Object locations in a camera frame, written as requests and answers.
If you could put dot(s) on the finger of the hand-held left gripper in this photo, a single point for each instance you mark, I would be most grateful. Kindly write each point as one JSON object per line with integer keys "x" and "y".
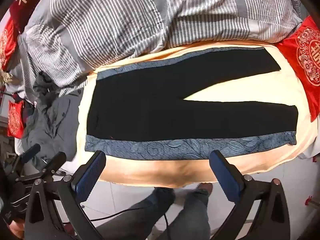
{"x": 55, "y": 162}
{"x": 31, "y": 152}

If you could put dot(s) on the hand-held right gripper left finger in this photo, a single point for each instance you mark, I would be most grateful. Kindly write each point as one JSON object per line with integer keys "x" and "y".
{"x": 91, "y": 176}

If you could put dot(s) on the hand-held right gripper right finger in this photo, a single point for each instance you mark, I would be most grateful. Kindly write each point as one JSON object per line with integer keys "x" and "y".
{"x": 225, "y": 177}

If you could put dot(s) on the black pants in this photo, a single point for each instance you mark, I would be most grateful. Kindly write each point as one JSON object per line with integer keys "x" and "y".
{"x": 150, "y": 105}

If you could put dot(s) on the small red embroidered cushion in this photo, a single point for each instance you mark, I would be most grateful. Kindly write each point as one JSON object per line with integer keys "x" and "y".
{"x": 15, "y": 120}

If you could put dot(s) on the grey jacket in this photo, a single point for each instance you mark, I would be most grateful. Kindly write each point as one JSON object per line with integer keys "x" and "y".
{"x": 55, "y": 120}

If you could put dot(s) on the person's right leg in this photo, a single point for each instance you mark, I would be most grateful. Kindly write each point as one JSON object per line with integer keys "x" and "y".
{"x": 190, "y": 215}

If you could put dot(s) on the person's leg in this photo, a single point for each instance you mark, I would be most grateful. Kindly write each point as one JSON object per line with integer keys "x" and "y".
{"x": 140, "y": 212}
{"x": 190, "y": 215}

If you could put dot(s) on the person's left leg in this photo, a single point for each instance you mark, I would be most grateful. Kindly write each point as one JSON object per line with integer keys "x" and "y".
{"x": 140, "y": 212}

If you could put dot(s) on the cream blanket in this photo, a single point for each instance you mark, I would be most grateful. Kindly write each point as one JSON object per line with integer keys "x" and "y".
{"x": 162, "y": 172}

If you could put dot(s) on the blue leaf-patterned cloth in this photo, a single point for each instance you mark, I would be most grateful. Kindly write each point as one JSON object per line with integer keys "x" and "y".
{"x": 162, "y": 148}

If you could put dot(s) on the small red object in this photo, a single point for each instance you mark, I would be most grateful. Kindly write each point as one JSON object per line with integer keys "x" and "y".
{"x": 311, "y": 201}

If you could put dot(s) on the red embroidered pillow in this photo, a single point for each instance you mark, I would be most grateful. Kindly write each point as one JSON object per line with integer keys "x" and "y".
{"x": 7, "y": 45}

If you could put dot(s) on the red patterned cloth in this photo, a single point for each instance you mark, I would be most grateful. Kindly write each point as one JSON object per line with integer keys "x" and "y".
{"x": 305, "y": 55}

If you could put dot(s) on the grey striped duvet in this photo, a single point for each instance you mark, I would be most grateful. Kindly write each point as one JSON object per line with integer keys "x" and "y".
{"x": 112, "y": 25}

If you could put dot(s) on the dark red cloth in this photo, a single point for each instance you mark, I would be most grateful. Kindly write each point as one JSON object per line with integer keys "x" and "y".
{"x": 25, "y": 2}

